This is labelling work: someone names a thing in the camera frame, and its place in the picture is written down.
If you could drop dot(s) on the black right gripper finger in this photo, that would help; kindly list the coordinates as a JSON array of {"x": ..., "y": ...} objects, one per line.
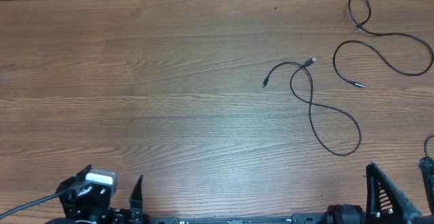
[
  {"x": 426, "y": 168},
  {"x": 385, "y": 200}
]

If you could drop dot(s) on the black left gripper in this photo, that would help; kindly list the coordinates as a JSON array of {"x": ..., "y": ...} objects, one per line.
[{"x": 121, "y": 216}]

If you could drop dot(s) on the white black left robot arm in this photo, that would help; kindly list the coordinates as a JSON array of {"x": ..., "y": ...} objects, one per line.
[{"x": 83, "y": 212}]

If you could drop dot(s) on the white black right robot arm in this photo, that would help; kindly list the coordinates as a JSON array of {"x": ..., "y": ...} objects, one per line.
[{"x": 353, "y": 214}]

